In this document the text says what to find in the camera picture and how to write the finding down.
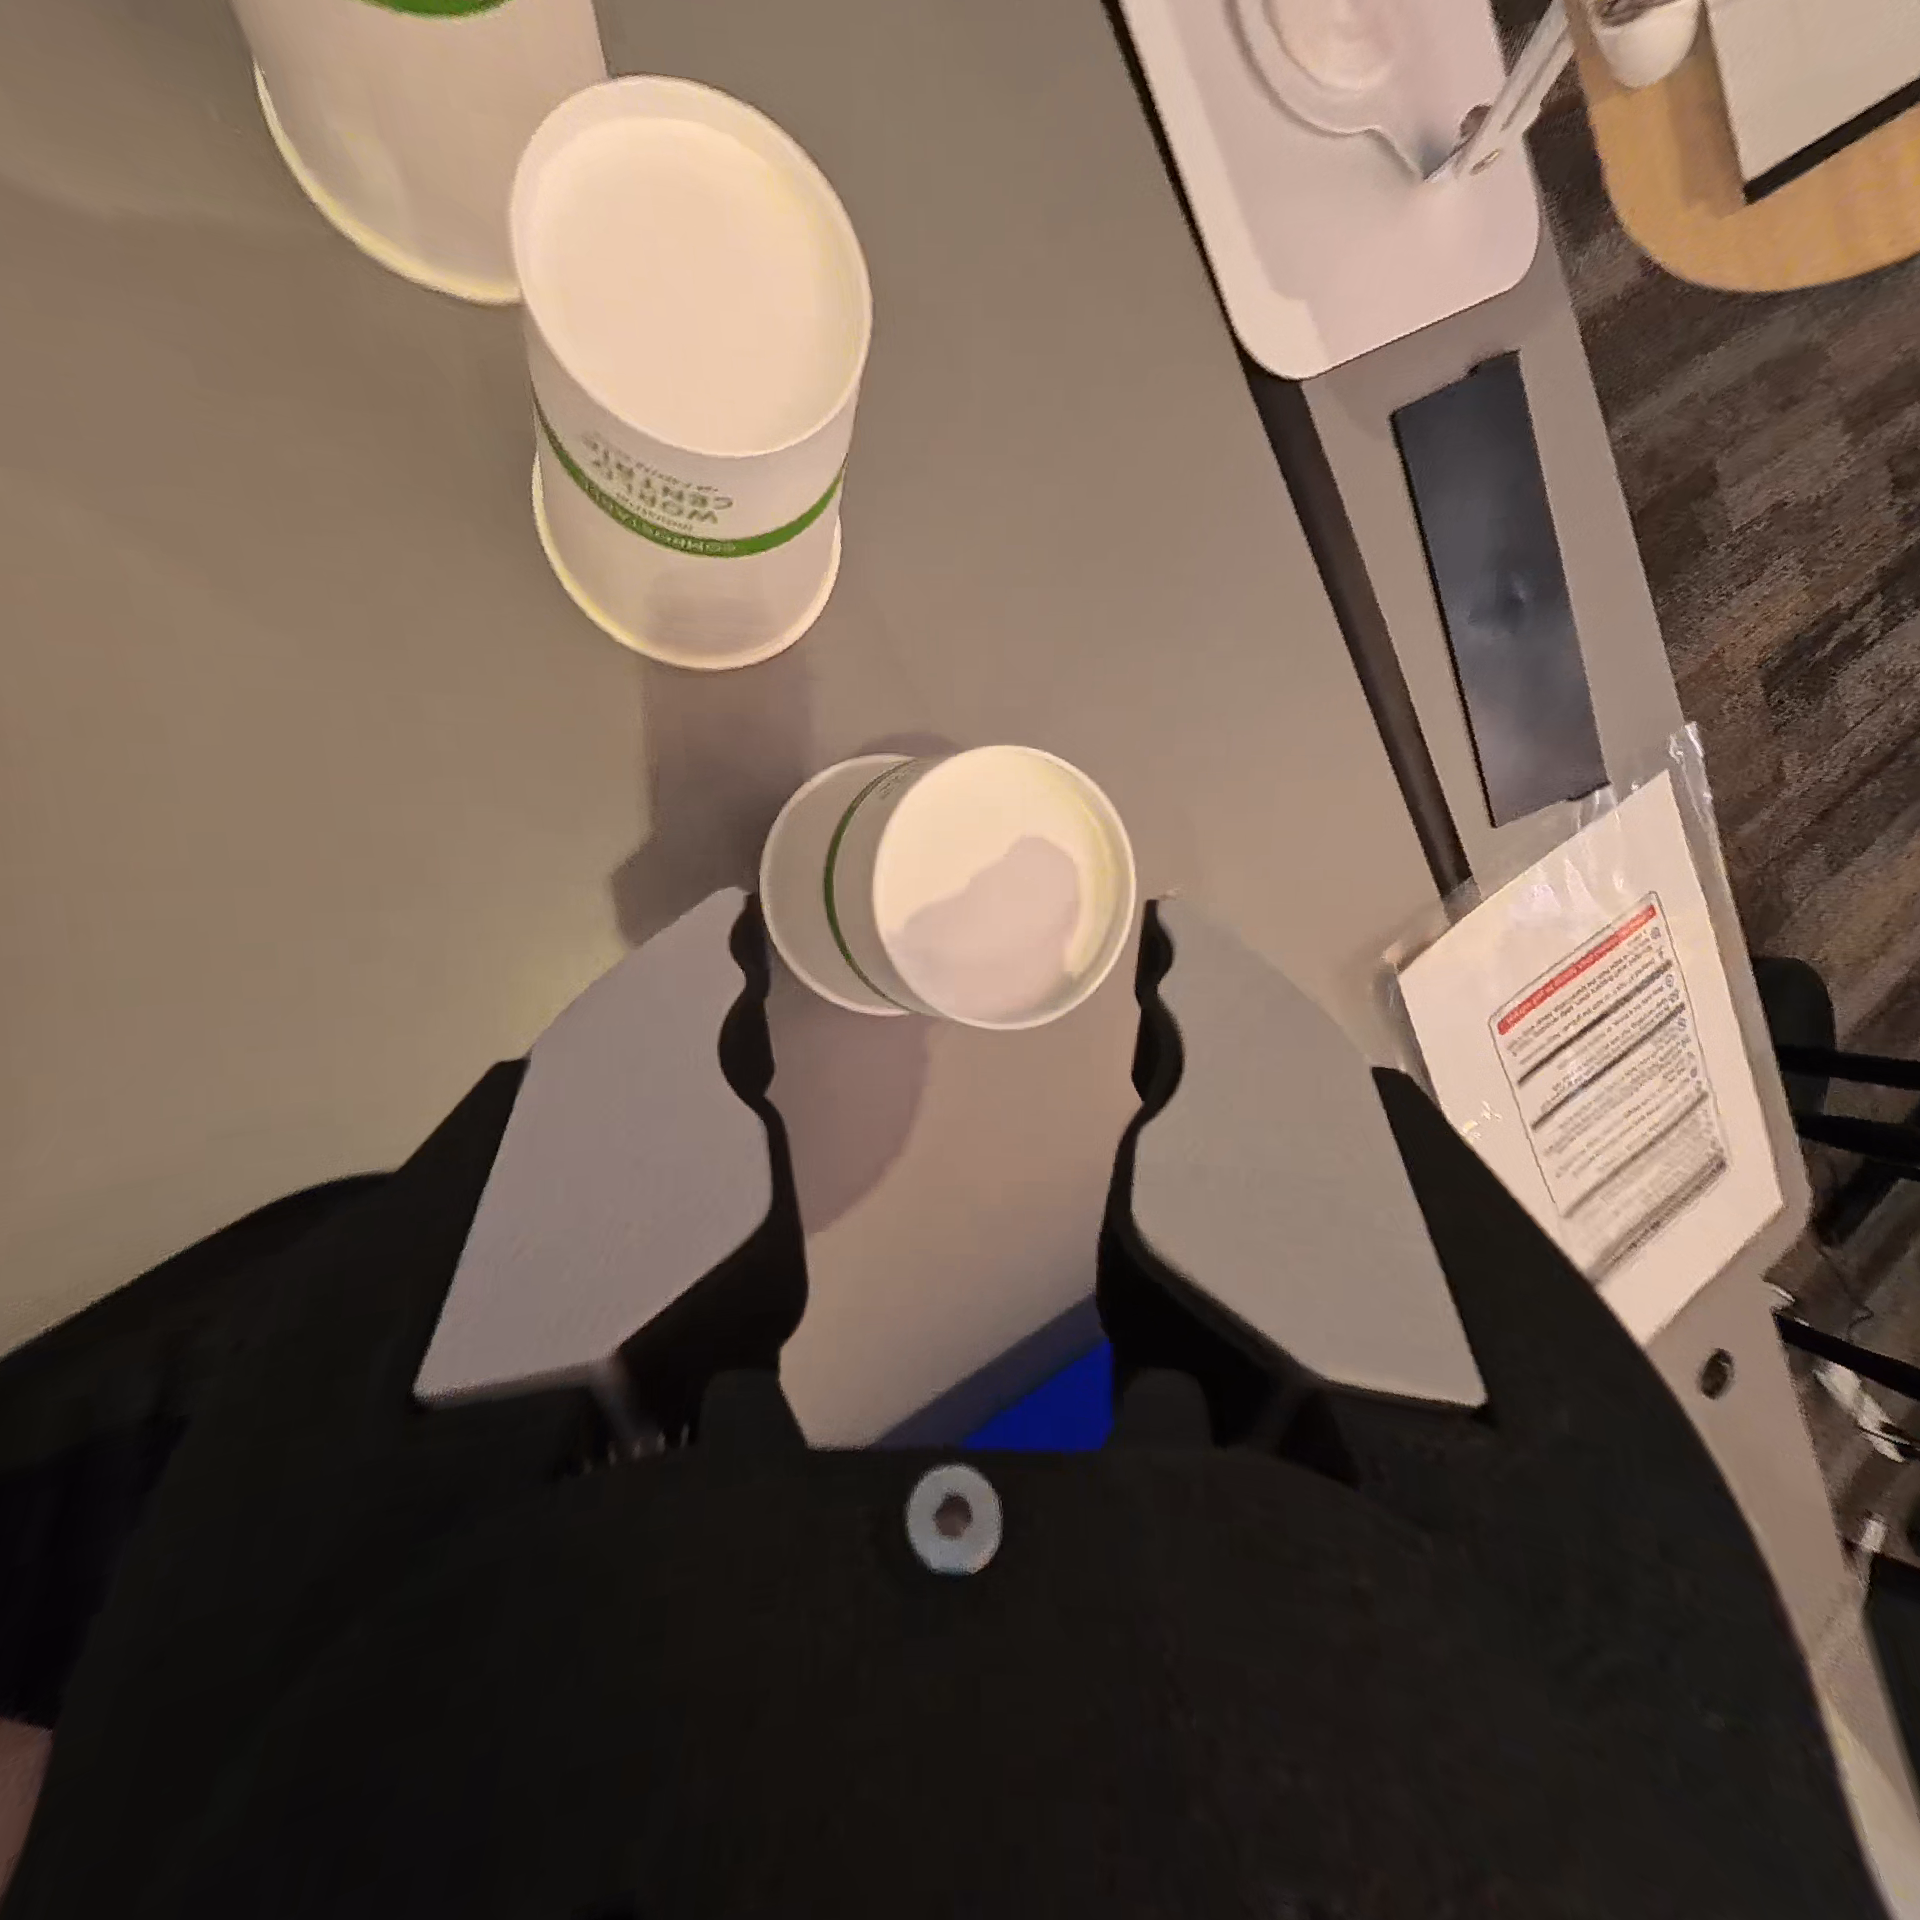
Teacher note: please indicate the paper sheet in plastic sleeve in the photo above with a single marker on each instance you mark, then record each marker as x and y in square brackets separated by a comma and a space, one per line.
[1590, 1079]

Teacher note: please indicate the black flat strip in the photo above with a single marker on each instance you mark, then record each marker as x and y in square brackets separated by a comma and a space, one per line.
[1501, 600]

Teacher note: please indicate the white paper cup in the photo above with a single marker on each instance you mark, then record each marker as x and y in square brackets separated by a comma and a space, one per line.
[691, 271]
[990, 901]
[405, 149]

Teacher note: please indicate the black pole stand round base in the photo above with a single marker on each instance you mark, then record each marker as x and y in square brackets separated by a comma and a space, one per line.
[1800, 1036]

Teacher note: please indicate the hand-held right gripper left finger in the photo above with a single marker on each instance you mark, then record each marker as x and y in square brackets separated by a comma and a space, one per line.
[615, 1201]

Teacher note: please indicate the black wrist rest pad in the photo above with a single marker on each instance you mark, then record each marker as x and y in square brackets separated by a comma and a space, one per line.
[149, 1425]

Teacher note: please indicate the printed instruction sheet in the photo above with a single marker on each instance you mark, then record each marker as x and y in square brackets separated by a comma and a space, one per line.
[1830, 76]

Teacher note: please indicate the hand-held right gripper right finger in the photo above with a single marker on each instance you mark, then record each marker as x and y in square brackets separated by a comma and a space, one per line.
[1289, 1215]

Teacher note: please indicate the blue plastic bin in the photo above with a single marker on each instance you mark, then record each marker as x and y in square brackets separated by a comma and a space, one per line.
[1051, 1411]

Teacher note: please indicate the instruction sheet on stand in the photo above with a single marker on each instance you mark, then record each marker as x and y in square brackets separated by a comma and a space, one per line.
[1350, 271]

